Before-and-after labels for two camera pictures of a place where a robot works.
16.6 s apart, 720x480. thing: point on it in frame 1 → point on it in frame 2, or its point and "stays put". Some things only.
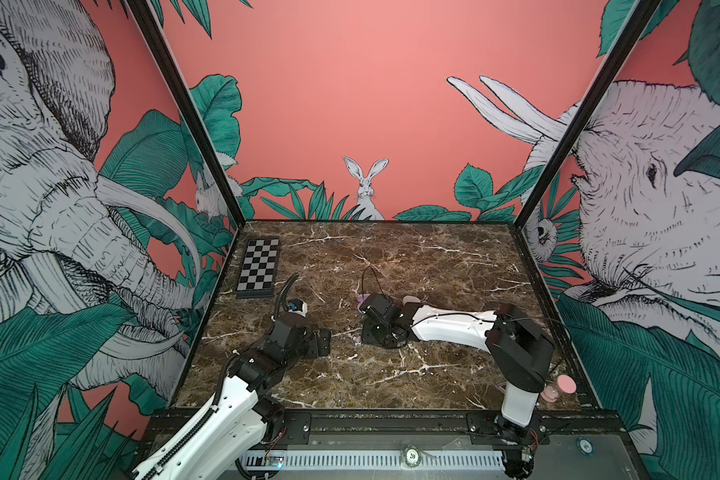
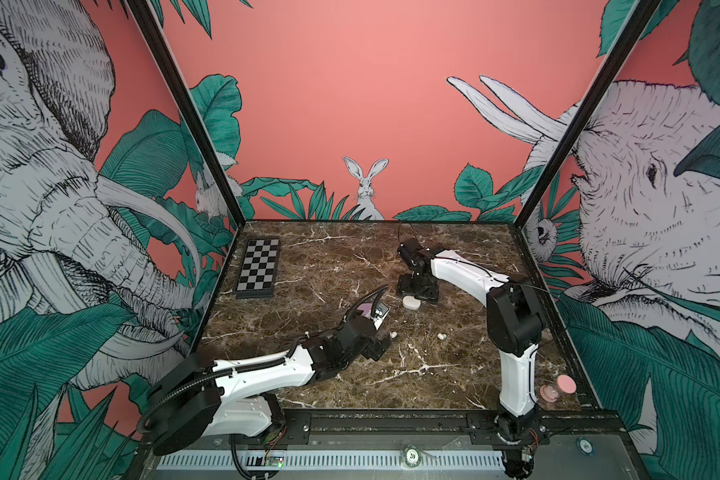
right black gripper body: [373, 335] → [426, 291]
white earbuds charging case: [410, 298] stays put
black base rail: [450, 427] stays put
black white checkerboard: [259, 269] stays put
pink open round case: [564, 383] stays put
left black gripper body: [310, 348] → [376, 348]
